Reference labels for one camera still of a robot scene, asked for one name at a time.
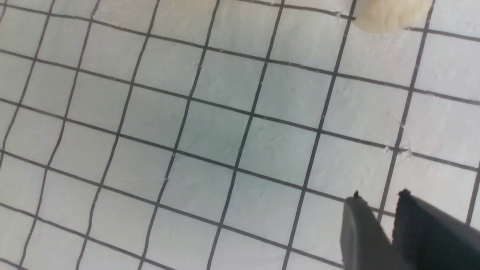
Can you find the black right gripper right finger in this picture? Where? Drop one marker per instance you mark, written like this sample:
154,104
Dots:
429,239

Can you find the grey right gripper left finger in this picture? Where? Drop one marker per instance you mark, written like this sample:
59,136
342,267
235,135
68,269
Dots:
364,244

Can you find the white dumpling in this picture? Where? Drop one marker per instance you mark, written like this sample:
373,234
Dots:
386,16

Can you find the white checkered tablecloth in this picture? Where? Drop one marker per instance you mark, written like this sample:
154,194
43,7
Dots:
225,134

